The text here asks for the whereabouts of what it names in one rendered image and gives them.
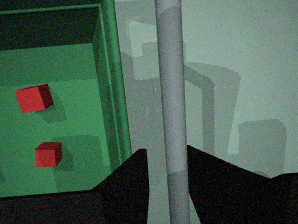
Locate green plastic tray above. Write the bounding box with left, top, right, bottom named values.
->
left=0, top=0, right=132, bottom=197

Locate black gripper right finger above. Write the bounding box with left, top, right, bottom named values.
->
left=187, top=145, right=298, bottom=224

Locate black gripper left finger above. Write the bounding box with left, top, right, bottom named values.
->
left=0, top=149, right=149, bottom=224

